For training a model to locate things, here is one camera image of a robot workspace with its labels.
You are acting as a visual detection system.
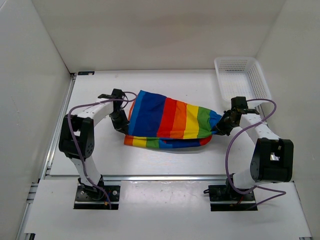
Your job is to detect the rainbow striped shorts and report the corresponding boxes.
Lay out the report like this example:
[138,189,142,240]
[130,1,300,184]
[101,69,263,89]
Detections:
[124,90,222,149]

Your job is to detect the black corner label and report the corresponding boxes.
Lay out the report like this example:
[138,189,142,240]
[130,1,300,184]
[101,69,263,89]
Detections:
[77,71,95,76]

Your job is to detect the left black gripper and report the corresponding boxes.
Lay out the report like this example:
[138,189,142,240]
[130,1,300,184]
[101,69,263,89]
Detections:
[108,109,130,135]

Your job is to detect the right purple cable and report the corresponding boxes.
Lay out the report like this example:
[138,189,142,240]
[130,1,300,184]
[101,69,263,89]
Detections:
[224,99,287,210]

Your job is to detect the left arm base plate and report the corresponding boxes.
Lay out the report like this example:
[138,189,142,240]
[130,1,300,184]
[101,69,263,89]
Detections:
[73,184,121,210]

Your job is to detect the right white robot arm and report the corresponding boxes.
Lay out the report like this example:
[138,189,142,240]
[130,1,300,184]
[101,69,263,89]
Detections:
[214,96,294,200]

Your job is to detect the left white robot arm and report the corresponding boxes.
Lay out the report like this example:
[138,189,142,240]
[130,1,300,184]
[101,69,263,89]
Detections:
[58,88,131,200]

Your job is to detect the white plastic basket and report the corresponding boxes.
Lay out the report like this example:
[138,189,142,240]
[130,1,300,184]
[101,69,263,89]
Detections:
[214,56,272,107]

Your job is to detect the purple cable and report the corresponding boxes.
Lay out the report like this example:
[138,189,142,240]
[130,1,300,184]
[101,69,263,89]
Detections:
[224,99,287,210]
[68,91,138,210]

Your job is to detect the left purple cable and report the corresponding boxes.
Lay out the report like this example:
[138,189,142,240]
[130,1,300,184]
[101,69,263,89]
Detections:
[68,91,138,210]

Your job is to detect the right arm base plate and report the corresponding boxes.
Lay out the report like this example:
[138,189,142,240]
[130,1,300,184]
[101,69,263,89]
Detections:
[203,178,258,212]

